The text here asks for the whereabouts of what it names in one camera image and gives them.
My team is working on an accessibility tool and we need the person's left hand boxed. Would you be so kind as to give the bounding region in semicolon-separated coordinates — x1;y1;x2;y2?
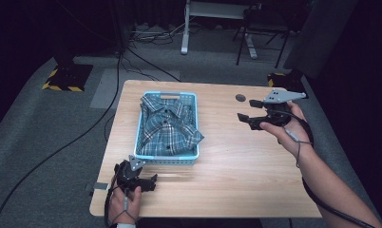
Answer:
107;184;143;226

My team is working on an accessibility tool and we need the long black floor cable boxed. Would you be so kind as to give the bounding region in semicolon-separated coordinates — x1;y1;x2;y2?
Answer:
0;51;123;224

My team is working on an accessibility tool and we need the light blue plastic basket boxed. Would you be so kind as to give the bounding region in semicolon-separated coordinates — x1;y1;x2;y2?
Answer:
133;90;201;166

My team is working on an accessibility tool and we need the white desk frame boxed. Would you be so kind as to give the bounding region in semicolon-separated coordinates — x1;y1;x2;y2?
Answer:
180;0;259;60

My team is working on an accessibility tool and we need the bundle of floor cables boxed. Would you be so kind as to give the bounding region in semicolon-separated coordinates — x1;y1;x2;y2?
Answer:
128;21;188;46

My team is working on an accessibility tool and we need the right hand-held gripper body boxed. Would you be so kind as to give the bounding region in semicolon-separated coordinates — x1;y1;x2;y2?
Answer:
257;88;307;130

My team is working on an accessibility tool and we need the teal plaid shirt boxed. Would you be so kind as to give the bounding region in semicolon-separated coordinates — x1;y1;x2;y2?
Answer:
137;94;205;157

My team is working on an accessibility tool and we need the short black floor cable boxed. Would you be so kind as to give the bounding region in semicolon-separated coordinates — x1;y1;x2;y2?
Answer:
120;47;182;84

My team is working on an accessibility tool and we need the black stand pole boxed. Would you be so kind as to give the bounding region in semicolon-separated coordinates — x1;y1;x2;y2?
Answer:
108;0;130;54

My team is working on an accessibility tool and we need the thick black gripper cable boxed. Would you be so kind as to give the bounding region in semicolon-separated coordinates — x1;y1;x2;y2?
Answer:
273;108;377;228
104;163;121;228

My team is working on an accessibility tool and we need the thin grey cord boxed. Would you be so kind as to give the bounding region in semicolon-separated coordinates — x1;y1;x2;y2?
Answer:
283;126;313;169
110;188;137;224

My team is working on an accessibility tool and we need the grey tag on table edge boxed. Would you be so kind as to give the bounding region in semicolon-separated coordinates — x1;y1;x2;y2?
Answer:
85;181;109;192

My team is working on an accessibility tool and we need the black metal chair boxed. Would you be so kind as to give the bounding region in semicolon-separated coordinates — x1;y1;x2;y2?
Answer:
232;2;292;69

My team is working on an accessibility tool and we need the grey panel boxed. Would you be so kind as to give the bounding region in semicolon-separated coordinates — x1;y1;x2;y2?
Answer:
283;0;360;80

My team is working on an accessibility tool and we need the person's right hand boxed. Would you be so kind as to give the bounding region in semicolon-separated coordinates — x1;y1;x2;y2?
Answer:
258;101;315;160

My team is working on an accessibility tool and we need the yellow black striped stand base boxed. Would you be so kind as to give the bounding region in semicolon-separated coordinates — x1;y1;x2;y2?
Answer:
41;63;94;93
267;71;309;100

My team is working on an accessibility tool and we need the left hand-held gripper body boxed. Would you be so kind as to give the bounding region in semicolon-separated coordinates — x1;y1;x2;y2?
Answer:
113;154;148;193

